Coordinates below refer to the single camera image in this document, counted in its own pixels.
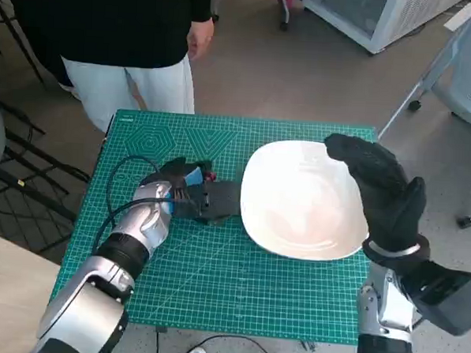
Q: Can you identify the light wooden desk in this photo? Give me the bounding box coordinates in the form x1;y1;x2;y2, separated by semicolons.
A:
0;227;65;353

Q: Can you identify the chair base with black casters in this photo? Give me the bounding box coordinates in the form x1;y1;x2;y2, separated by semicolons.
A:
271;0;305;33

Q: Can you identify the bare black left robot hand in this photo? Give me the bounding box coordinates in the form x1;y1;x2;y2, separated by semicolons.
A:
156;154;219;189

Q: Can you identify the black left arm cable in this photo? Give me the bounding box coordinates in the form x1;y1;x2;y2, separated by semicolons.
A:
93;152;182;260

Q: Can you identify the black floor cable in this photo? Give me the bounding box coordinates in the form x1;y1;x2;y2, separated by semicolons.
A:
154;326;278;353

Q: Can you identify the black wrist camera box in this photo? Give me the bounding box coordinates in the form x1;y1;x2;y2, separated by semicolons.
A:
173;177;242;228
398;258;471;337

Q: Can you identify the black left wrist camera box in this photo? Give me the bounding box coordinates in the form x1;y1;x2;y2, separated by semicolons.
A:
173;177;242;228

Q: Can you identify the black metal frame chair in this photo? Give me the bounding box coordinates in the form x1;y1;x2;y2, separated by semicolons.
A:
0;0;100;257

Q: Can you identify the white square plate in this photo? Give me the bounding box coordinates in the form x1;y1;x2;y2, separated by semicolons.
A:
237;137;375;264

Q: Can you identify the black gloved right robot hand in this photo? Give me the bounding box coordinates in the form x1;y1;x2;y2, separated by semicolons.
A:
318;132;429;253

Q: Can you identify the white glass-door cabinet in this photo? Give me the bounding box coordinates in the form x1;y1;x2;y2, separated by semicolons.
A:
300;0;465;59

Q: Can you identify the green cutting mat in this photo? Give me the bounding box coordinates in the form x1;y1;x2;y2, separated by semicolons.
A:
50;105;381;338

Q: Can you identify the person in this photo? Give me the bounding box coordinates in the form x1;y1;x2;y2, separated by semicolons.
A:
0;0;219;139

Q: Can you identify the white paper strip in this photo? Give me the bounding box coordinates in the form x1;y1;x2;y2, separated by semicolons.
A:
443;0;471;32

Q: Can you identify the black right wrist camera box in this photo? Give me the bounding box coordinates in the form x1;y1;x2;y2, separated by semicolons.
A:
398;258;471;337

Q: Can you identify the person's hand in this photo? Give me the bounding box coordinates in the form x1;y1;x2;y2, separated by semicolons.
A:
185;17;216;63

